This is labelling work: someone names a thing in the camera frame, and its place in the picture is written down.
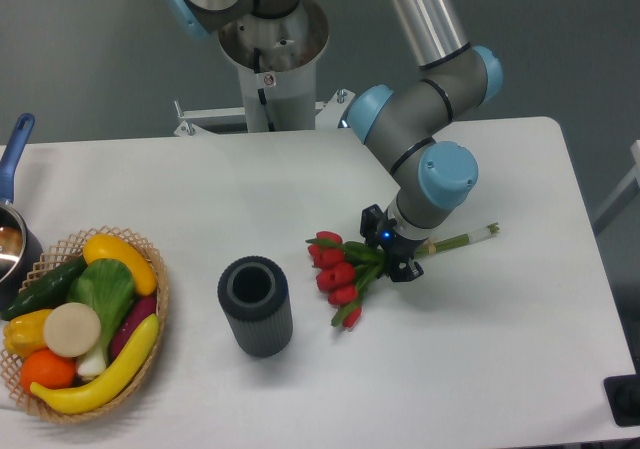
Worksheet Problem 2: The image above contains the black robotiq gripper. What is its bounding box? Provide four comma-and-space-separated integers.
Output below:
360, 205, 426, 283

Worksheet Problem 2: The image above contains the red tulip bouquet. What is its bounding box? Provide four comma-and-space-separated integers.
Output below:
305, 222, 500, 329

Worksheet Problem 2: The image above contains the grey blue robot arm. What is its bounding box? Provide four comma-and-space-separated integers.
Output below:
166, 0, 503, 282

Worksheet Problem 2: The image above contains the dark grey ribbed vase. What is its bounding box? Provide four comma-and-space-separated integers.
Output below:
217, 256, 293, 358

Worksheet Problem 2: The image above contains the purple sweet potato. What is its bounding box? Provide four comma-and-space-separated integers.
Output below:
109, 295, 157, 361

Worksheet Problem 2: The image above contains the black device at edge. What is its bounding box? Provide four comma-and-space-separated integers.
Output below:
603, 374, 640, 427

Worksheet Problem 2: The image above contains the green bok choy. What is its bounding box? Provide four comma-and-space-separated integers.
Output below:
66, 259, 135, 381

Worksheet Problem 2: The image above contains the yellow squash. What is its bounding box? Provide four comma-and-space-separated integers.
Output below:
82, 234, 157, 296

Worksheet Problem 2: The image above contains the woven wicker basket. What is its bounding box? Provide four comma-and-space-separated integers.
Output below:
1, 226, 169, 424

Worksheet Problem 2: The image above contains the beige round disc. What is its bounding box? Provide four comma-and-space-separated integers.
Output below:
43, 302, 101, 358

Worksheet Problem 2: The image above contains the green cucumber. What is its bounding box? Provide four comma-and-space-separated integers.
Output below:
1, 257, 87, 321

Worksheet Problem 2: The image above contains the yellow banana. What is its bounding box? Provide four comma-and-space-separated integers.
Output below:
30, 314, 160, 415

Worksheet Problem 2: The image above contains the orange fruit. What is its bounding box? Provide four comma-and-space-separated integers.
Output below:
19, 349, 76, 396

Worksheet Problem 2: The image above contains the yellow bell pepper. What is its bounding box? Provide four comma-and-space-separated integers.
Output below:
3, 309, 53, 359

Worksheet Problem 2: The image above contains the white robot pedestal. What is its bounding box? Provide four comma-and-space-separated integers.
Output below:
174, 0, 355, 136

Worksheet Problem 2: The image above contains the white frame at right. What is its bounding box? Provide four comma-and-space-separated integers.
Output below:
592, 140, 639, 237

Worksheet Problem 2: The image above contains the blue handled saucepan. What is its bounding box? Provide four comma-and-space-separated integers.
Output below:
1, 113, 42, 310

